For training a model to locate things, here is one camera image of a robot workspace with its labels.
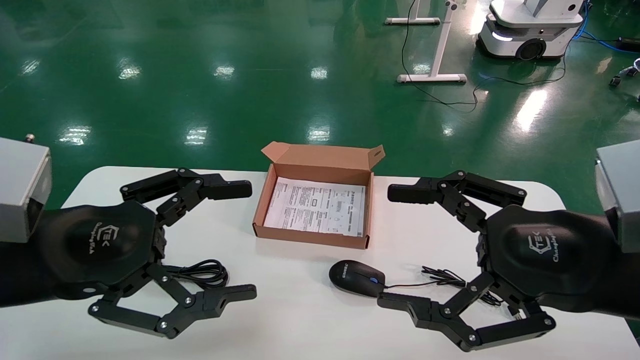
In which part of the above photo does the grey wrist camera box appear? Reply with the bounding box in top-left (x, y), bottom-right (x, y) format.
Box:
top-left (594, 140), bottom-right (640, 253)
top-left (0, 137), bottom-right (53, 244)

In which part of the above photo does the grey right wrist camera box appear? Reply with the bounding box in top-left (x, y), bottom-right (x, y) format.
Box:
top-left (594, 140), bottom-right (640, 253)

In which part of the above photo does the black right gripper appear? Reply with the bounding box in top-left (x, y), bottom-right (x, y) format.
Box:
top-left (376, 170), bottom-right (614, 352)

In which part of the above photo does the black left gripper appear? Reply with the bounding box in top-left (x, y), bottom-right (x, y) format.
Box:
top-left (37, 168), bottom-right (257, 340)

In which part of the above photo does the black power cable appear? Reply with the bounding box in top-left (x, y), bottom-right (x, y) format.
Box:
top-left (162, 259), bottom-right (230, 290)

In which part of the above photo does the blue floor cable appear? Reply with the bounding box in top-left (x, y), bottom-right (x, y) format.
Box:
top-left (572, 0), bottom-right (640, 53)

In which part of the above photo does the black wired computer mouse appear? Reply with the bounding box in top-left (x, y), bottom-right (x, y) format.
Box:
top-left (328, 259), bottom-right (527, 321)

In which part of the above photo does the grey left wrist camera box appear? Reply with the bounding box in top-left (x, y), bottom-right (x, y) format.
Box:
top-left (0, 137), bottom-right (53, 244)

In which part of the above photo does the thin black floor cable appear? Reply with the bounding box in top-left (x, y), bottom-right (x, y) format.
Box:
top-left (401, 0), bottom-right (567, 107)

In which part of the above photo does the white desk leg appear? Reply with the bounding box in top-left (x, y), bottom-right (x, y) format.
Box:
top-left (384, 0), bottom-right (442, 26)
top-left (396, 0), bottom-right (468, 84)

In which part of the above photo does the black chair caster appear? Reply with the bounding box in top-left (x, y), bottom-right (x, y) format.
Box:
top-left (608, 57), bottom-right (640, 88)

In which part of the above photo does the white printed instruction sheet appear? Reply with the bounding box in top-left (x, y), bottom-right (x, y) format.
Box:
top-left (263, 176), bottom-right (367, 238)

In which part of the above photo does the brown cardboard box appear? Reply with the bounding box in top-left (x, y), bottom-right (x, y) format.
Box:
top-left (252, 141), bottom-right (386, 250)

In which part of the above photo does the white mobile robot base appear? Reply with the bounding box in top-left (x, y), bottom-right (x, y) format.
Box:
top-left (476, 0), bottom-right (586, 62)

